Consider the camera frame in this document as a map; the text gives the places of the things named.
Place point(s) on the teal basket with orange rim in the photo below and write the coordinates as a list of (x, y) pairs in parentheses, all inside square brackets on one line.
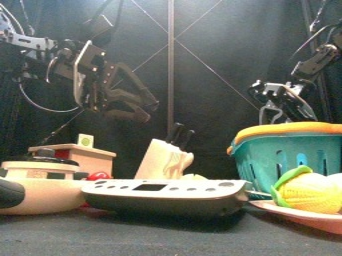
[(284, 156)]

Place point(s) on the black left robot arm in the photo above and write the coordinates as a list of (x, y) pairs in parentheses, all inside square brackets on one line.
[(26, 41)]

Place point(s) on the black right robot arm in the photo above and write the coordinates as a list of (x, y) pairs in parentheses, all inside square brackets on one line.
[(316, 56)]

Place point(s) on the wooden toy stove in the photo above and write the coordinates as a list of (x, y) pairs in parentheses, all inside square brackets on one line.
[(84, 155)]

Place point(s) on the white toy knife block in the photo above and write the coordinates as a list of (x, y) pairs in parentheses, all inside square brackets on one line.
[(161, 161)]

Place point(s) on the red toy tomato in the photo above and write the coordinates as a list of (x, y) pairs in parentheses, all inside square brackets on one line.
[(97, 175)]

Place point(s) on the white round toy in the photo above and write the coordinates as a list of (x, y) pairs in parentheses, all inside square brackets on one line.
[(193, 176)]

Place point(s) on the yellow knitted toy corn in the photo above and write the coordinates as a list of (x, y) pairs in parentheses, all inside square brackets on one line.
[(307, 193)]

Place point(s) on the cream toy appliance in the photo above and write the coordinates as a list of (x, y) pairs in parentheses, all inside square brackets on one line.
[(34, 186)]

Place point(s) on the pink plate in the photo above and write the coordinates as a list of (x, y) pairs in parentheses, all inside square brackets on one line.
[(307, 216)]

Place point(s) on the metal frame pole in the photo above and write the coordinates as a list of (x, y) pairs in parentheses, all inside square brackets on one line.
[(169, 66)]

